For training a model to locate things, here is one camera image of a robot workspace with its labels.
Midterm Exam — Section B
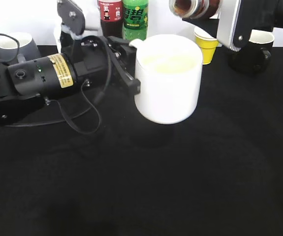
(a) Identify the white yogurt drink bottle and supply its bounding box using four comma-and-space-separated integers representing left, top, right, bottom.
54, 0, 101, 53

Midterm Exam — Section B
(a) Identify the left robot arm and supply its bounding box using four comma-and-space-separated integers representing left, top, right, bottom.
0, 36, 141, 127

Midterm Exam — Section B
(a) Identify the green Sprite bottle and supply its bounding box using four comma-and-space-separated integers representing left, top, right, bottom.
122, 0, 149, 41

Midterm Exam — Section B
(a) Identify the yellow paper cup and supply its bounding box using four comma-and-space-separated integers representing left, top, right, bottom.
194, 26, 219, 65

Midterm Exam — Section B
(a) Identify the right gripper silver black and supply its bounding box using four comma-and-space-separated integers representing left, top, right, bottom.
182, 0, 278, 51

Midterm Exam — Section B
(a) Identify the cola bottle red label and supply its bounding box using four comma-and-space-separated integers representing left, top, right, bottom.
97, 0, 123, 38

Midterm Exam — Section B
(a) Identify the Nescafe coffee bottle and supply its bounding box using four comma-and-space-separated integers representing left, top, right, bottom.
169, 0, 222, 19

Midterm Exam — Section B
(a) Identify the white ceramic mug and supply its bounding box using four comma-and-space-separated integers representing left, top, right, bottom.
129, 34, 203, 124

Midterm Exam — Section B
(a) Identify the grey ceramic mug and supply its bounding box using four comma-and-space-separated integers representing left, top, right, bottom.
0, 32, 41, 60

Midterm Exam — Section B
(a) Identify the black table cloth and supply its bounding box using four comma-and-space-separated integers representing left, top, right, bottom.
0, 47, 283, 236

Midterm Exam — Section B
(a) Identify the black mug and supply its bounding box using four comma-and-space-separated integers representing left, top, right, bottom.
228, 29, 275, 75

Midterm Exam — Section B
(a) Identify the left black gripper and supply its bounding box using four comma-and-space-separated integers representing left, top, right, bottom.
73, 35, 141, 96

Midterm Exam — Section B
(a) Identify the black cable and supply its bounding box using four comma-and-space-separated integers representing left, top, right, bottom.
0, 33, 112, 135

